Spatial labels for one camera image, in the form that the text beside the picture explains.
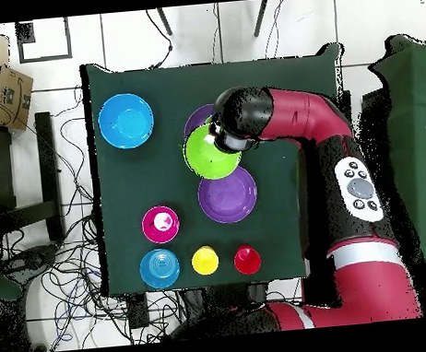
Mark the black tripod leg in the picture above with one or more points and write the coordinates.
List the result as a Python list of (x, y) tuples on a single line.
[(164, 21), (260, 18)]

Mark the yellow cup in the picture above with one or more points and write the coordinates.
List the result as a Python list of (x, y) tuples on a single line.
[(205, 260)]

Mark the large green bowl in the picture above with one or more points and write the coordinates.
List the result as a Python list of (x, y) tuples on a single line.
[(207, 158)]

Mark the small blue bowl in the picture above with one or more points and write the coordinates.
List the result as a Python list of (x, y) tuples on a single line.
[(159, 268)]

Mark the large blue bowl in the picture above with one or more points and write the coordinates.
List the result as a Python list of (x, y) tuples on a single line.
[(126, 120)]

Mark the dark grey equipment base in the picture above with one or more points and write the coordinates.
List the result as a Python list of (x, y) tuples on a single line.
[(31, 258)]

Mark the large purple bowl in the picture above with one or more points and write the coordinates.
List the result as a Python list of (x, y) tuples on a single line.
[(228, 198), (197, 118)]

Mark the dark green tablecloth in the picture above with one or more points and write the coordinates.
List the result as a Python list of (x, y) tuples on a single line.
[(154, 177)]

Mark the red cup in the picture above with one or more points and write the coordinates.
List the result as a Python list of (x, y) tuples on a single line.
[(247, 260)]

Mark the brown cardboard box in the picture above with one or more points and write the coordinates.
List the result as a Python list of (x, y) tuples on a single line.
[(13, 97)]

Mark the small red bowl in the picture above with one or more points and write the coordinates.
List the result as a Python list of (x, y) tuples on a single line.
[(160, 224)]

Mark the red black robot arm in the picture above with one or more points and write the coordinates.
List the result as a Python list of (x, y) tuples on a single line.
[(296, 113)]

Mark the black power box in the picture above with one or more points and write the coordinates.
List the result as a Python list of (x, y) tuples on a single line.
[(137, 310)]

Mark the black chair frame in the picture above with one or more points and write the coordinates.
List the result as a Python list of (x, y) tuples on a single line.
[(47, 161)]

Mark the black square floor frame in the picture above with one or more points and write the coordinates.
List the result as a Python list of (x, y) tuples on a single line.
[(68, 37)]

